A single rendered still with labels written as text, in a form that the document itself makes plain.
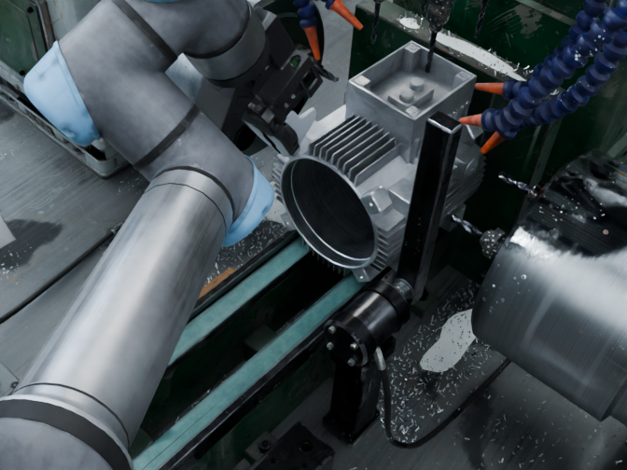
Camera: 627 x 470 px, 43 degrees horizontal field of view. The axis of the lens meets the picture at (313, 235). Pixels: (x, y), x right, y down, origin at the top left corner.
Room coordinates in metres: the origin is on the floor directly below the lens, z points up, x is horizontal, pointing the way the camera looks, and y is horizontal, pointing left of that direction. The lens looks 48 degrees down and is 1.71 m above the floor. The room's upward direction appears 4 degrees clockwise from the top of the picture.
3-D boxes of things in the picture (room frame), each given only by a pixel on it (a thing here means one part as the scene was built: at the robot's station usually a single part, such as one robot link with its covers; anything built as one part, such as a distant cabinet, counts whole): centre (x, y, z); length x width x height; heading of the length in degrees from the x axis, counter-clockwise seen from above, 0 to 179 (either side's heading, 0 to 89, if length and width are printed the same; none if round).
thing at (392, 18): (0.88, -0.18, 0.97); 0.30 x 0.11 x 0.34; 51
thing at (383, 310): (0.63, -0.21, 0.92); 0.45 x 0.13 x 0.24; 141
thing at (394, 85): (0.78, -0.10, 1.11); 0.12 x 0.11 x 0.07; 140
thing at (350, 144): (0.75, -0.08, 1.01); 0.20 x 0.19 x 0.19; 140
